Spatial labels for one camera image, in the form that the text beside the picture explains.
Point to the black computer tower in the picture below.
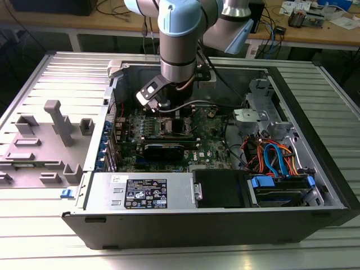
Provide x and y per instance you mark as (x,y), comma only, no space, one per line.
(56,7)

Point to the CPU socket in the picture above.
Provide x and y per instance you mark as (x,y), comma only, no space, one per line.
(188,126)

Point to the metal locking lever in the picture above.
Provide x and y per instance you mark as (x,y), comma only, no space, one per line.
(196,128)

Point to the black drive bay cover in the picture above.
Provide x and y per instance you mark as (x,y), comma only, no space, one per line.
(219,188)

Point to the hard disk in blue carrier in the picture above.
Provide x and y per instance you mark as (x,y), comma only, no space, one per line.
(263,181)

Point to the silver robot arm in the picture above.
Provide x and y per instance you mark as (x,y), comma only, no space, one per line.
(177,56)

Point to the blue case latch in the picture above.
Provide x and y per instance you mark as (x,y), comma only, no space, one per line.
(66,193)

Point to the grey parts rack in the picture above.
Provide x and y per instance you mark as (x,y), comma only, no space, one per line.
(47,146)

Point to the small black adapter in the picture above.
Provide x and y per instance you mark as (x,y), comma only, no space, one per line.
(280,30)

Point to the green motherboard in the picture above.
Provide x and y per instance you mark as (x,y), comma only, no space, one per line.
(209,135)

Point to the black PC case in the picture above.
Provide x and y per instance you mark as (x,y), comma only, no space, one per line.
(197,230)

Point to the silver CPU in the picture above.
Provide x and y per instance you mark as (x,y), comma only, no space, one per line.
(170,125)

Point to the round coin cell battery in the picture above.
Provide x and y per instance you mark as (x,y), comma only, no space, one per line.
(212,114)

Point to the silver power supply unit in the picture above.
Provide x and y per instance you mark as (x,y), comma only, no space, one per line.
(101,194)

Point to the silver metal drive cage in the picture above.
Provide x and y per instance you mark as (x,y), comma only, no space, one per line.
(261,112)

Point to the black graphics card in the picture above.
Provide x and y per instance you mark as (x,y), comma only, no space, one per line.
(163,152)

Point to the white papers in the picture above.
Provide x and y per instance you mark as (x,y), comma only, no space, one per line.
(346,21)

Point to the white leaflet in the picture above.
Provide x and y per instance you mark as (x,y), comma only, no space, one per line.
(295,4)

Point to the black box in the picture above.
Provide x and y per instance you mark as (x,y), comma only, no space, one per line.
(258,17)

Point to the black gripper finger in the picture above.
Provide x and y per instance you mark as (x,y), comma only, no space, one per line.
(179,125)

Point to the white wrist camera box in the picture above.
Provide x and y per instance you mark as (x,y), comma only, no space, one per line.
(206,83)
(149,92)

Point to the wooden desk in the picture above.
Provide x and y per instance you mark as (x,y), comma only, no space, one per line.
(309,36)

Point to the copper finned heatsink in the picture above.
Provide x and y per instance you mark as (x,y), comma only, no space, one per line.
(297,18)

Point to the loose green circuit board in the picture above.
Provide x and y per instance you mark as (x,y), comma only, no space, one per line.
(317,19)

